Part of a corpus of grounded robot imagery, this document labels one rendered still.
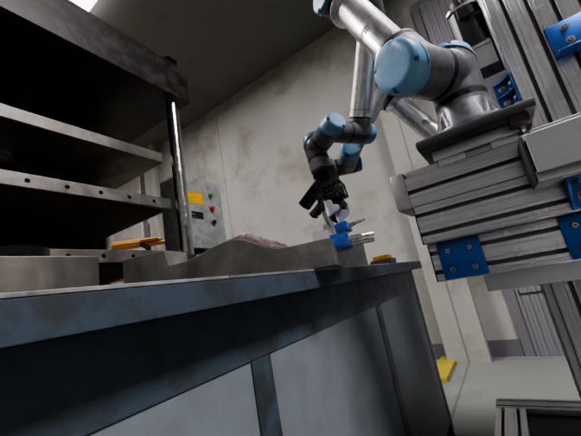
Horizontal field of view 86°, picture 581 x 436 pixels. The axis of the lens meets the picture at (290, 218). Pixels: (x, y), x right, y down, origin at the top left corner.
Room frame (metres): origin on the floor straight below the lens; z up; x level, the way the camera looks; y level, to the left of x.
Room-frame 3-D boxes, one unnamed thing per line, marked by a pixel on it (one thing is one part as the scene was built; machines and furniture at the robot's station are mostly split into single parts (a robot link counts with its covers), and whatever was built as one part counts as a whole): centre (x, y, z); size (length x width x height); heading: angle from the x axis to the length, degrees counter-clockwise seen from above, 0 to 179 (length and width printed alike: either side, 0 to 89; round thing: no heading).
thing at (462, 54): (0.70, -0.46, 1.20); 0.13 x 0.12 x 0.14; 118
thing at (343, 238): (0.70, -0.11, 0.86); 0.13 x 0.05 x 0.05; 77
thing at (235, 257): (0.81, 0.14, 0.86); 0.50 x 0.26 x 0.11; 77
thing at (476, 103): (0.70, -0.46, 1.09); 0.15 x 0.15 x 0.10
